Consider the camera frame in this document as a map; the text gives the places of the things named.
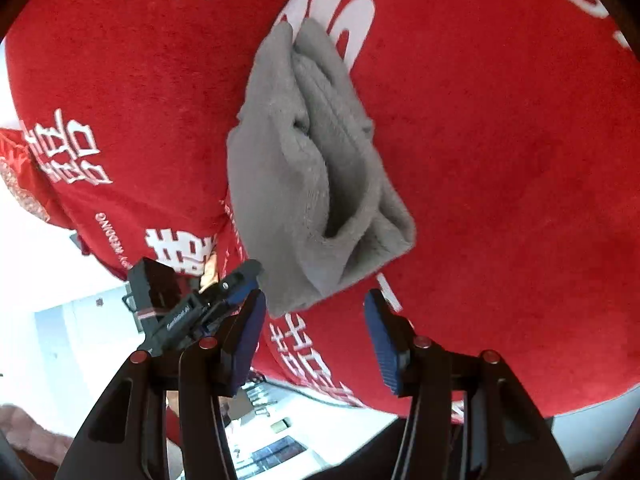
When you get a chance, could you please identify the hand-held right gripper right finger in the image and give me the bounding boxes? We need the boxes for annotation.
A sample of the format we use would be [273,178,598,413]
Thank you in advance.
[363,288,575,480]

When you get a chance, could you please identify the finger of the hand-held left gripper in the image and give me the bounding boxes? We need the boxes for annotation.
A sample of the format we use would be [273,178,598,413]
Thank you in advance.
[200,259,265,312]

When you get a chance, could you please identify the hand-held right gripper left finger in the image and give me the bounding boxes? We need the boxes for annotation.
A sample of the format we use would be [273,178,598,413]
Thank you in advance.
[54,289,268,480]

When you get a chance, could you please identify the grey knitted garment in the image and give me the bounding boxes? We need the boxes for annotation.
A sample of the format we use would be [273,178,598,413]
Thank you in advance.
[226,16,417,317]

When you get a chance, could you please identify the person's left hand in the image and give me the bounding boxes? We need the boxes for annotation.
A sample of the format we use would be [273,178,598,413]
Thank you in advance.
[200,249,221,293]

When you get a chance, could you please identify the white appliance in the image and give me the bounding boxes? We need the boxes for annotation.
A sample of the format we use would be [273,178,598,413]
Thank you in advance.
[225,379,396,480]

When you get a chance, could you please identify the red embroidered pillow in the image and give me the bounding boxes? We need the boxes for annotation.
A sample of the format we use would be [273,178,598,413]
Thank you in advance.
[0,127,76,231]

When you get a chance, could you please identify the pink cloth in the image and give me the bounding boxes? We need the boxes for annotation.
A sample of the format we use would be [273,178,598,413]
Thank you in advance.
[0,404,76,462]

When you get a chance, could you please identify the red printed blanket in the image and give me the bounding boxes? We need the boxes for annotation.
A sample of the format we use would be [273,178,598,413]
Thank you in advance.
[5,0,640,418]

